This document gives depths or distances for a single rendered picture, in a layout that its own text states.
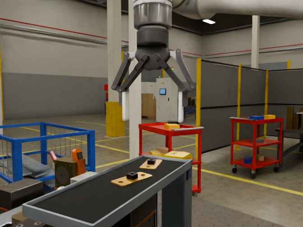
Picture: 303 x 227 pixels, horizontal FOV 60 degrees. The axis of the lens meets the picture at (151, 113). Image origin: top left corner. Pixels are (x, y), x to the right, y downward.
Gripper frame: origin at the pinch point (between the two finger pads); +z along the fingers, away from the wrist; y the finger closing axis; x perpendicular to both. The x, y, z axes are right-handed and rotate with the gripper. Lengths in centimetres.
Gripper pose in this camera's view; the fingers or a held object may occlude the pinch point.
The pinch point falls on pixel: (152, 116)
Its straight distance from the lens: 62.9
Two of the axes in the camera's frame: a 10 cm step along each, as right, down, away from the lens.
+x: -2.6, 0.7, -9.6
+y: -9.7, -0.2, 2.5
